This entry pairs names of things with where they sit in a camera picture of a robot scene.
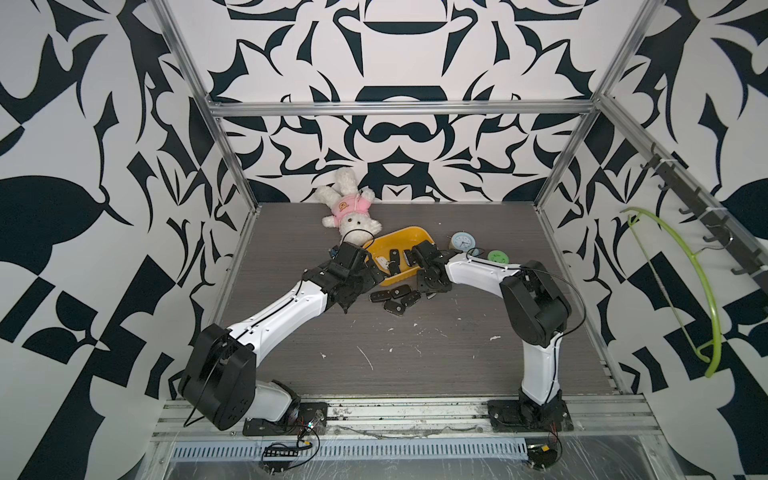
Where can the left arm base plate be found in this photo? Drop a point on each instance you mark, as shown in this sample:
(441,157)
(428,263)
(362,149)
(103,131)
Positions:
(313,414)

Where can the small blue alarm clock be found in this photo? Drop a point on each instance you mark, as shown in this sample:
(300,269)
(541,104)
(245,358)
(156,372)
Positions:
(464,242)

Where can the yellow plastic storage box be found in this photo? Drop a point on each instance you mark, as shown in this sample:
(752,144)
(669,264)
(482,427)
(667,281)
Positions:
(403,240)

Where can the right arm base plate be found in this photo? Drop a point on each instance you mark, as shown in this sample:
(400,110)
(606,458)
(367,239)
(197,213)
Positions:
(525,415)

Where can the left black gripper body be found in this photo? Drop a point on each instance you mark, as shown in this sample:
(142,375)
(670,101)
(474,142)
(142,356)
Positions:
(365,281)

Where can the black car key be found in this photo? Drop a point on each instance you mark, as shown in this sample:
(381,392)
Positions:
(400,291)
(411,299)
(394,307)
(393,265)
(380,296)

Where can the green lidded small jar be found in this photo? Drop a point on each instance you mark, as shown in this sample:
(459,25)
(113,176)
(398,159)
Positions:
(498,256)

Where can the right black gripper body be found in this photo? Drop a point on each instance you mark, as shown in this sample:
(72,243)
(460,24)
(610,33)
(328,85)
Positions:
(425,282)

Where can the green clothes hanger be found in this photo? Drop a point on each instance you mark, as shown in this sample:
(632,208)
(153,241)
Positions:
(676,285)

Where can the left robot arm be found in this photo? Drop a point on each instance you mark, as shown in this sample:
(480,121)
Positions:
(220,378)

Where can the white plush bunny pink shirt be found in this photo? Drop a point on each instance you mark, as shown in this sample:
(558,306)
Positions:
(349,206)

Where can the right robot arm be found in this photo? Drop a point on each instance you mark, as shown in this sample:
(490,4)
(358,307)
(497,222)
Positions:
(536,307)

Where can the black wall hook rack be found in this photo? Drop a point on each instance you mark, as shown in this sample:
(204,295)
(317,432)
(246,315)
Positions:
(725,231)

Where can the white cable duct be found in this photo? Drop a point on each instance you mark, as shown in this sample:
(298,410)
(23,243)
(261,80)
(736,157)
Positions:
(510,448)

